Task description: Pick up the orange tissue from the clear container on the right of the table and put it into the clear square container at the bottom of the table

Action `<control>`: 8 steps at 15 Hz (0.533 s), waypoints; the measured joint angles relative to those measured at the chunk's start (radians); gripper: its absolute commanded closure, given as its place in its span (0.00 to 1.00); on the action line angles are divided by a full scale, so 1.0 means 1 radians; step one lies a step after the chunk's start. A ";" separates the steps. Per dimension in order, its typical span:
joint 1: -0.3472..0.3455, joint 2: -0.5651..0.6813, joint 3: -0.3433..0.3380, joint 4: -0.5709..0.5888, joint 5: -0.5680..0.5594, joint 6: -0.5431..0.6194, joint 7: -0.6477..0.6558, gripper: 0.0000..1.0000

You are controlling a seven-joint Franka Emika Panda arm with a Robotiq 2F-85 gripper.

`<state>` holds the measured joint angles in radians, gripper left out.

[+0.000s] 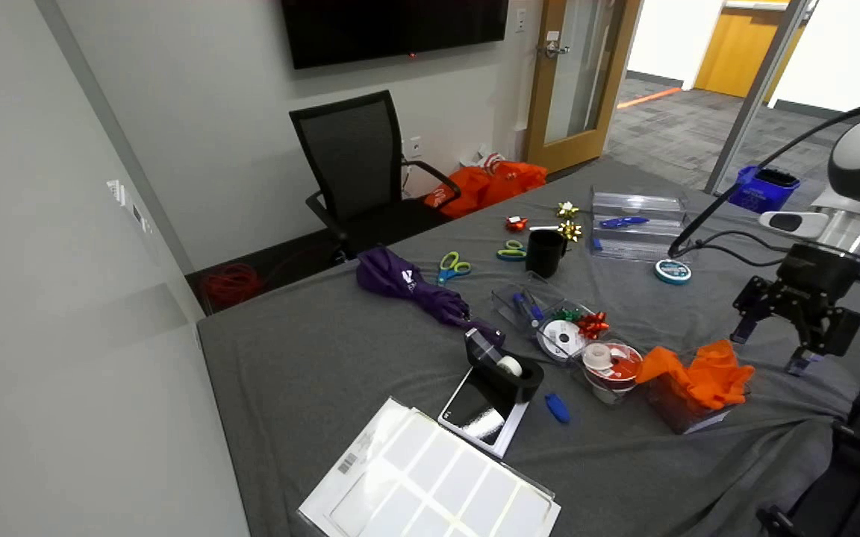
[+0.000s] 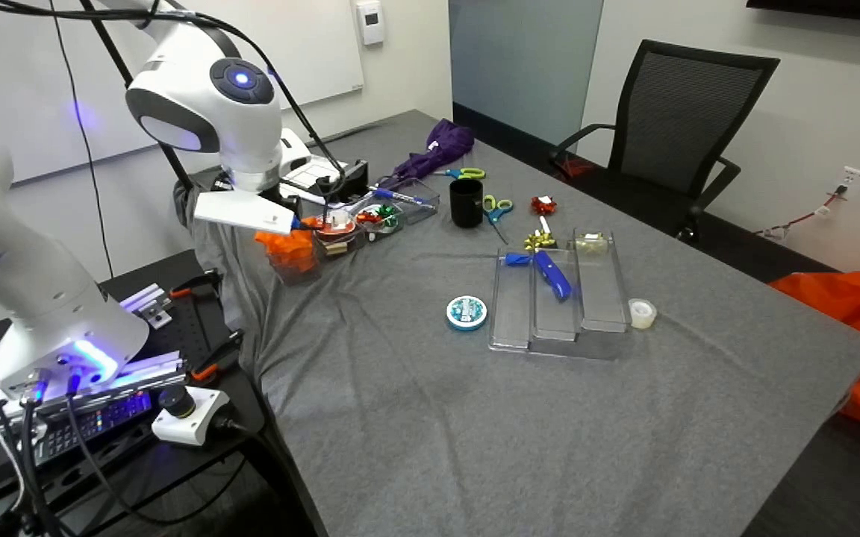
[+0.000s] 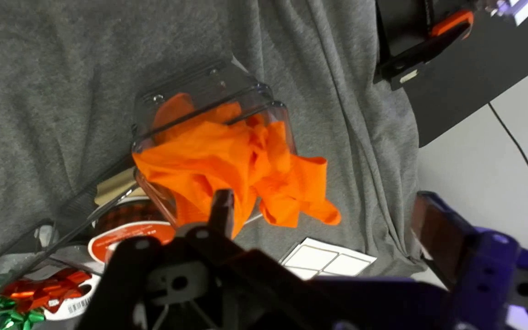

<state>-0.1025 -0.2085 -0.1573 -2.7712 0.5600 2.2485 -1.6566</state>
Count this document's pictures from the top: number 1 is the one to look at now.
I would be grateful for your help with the shiny red bow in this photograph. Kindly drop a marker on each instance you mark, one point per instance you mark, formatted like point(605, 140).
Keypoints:
point(596, 322)

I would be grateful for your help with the blue pen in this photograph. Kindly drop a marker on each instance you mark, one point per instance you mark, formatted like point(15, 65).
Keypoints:
point(626, 222)

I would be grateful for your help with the orange bags pile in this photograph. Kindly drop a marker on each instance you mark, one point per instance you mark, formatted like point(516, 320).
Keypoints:
point(486, 185)

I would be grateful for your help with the black box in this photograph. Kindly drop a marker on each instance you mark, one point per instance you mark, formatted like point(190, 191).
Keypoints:
point(546, 250)

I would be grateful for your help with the small blue clip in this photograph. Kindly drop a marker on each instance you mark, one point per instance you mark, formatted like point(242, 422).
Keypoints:
point(557, 407)

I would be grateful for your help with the blue white tape roll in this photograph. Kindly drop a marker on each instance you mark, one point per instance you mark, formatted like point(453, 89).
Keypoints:
point(660, 270)

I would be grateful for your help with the green blue scissors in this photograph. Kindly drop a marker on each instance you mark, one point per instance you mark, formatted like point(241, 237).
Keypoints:
point(453, 265)

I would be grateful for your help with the large clear plastic container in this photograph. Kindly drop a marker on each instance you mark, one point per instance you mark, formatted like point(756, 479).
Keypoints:
point(640, 228)

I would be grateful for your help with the wooden door with glass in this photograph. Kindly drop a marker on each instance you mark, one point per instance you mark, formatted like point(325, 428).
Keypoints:
point(580, 77)

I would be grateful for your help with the blue bin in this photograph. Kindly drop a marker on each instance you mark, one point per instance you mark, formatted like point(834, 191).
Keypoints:
point(762, 185)

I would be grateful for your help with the small red bow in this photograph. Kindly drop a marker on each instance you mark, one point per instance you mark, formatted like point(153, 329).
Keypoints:
point(519, 225)

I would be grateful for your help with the black tape dispenser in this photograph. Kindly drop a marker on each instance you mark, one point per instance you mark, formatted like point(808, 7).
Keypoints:
point(495, 367)

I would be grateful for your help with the grey metal frame post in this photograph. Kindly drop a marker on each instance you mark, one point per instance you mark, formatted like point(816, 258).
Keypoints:
point(761, 94)

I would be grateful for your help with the purple ribbon bundle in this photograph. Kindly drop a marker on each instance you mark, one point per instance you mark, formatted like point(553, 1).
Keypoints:
point(402, 274)

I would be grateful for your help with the blue ribbon bundle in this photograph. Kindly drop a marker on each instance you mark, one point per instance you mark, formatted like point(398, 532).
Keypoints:
point(529, 307)

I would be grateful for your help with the clear plastic tray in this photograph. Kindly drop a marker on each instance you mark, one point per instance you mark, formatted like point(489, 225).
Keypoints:
point(550, 311)

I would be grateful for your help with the black mesh office chair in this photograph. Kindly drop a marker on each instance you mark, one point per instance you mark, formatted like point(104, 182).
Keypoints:
point(356, 164)

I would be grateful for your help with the red ribbon spool cup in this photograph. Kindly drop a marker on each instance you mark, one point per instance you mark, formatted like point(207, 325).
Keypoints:
point(610, 365)

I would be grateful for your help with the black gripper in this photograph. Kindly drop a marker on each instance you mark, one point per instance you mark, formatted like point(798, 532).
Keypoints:
point(813, 294)

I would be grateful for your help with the white wall switch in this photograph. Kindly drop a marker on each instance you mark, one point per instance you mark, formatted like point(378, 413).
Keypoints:
point(127, 197)

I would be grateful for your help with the orange tissue paper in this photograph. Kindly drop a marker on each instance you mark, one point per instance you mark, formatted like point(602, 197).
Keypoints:
point(665, 370)
point(722, 376)

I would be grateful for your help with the small clear plastic container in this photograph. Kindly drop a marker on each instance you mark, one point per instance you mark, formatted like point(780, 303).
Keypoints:
point(686, 419)

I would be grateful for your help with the black tablet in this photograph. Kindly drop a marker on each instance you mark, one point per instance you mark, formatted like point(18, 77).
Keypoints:
point(475, 410)

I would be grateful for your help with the white grid tray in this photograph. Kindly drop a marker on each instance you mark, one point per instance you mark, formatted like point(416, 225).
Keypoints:
point(426, 479)

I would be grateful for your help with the green ribbon loop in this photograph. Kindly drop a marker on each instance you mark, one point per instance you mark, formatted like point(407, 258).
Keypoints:
point(508, 250)

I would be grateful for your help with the black wall television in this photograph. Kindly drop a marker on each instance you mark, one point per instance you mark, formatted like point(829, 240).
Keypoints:
point(390, 28)

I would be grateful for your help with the silver gift bow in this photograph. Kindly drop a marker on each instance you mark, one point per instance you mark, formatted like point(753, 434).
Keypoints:
point(569, 209)

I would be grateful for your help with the yellow door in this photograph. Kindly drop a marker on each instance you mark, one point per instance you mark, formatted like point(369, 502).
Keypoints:
point(732, 49)

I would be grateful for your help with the gold gift bow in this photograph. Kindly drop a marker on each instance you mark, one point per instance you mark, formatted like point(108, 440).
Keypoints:
point(572, 231)

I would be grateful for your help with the white ribbon spool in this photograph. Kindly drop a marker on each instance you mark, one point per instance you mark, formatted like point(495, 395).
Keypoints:
point(562, 341)

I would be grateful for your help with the grey tablecloth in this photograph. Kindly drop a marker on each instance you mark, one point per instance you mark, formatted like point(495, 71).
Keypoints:
point(350, 367)

